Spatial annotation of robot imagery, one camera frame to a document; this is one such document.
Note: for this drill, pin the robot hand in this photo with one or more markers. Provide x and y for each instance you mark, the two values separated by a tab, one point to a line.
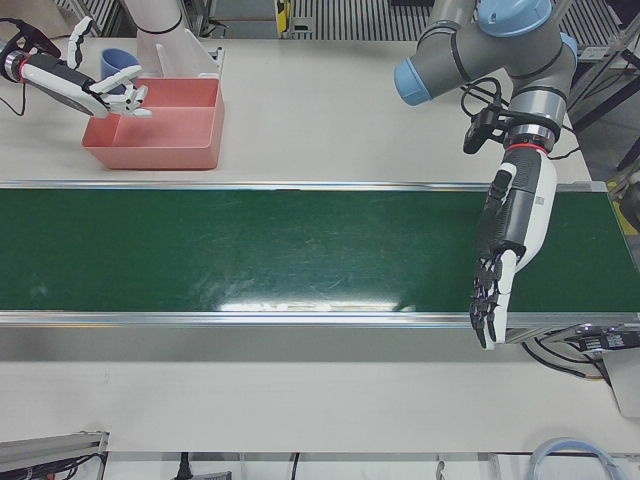
65	85
520	210

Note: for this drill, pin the blue plastic cup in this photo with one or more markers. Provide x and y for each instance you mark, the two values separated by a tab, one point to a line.
117	60

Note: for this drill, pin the gray robot arm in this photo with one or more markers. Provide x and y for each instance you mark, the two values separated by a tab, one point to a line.
9	65
500	40

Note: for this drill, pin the pink plastic box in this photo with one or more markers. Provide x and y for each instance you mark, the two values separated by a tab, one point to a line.
165	135

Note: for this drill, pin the silver flat box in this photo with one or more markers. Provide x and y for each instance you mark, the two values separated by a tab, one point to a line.
625	385

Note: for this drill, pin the beige bag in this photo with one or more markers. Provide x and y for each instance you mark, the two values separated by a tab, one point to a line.
45	12

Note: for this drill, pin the black electronics board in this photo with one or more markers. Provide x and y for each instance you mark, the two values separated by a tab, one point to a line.
605	340

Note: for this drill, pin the green belt conveyor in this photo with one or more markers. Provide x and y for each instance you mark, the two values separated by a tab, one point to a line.
310	250

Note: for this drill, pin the black power plug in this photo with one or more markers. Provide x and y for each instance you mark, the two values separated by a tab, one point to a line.
184	467

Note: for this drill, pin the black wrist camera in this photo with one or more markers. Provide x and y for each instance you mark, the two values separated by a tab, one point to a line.
42	42
475	135

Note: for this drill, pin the white pedestal with gussets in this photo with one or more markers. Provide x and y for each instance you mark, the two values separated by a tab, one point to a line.
155	15

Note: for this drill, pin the yellow black marked post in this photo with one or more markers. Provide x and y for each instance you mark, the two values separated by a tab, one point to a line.
283	15

